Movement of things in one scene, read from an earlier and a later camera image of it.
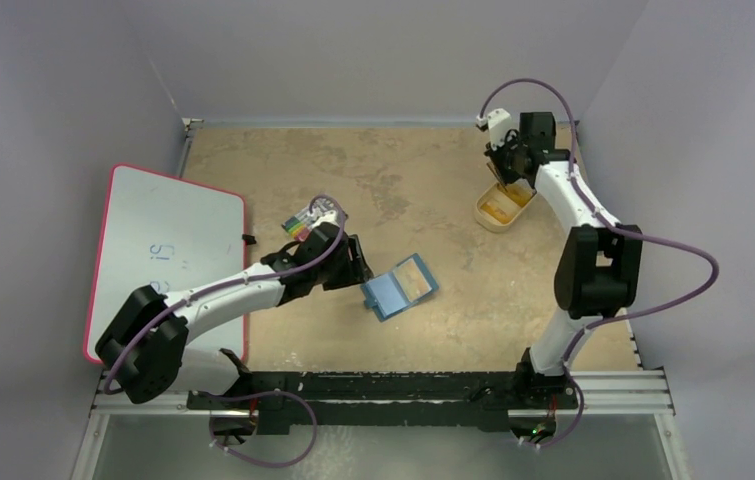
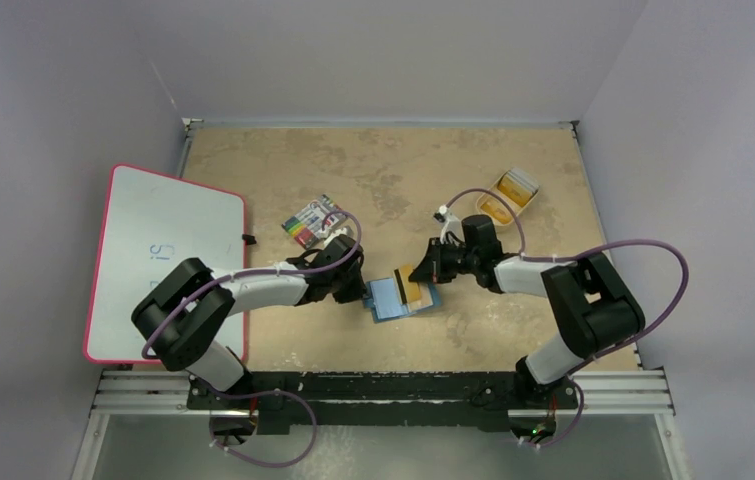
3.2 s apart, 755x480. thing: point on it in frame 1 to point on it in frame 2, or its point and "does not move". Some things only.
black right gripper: x=506 y=161 to x=441 y=261
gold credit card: x=411 y=279 to x=426 y=298
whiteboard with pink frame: x=166 y=233 does not move
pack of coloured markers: x=300 y=224 does not move
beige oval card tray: x=498 y=209 does not move
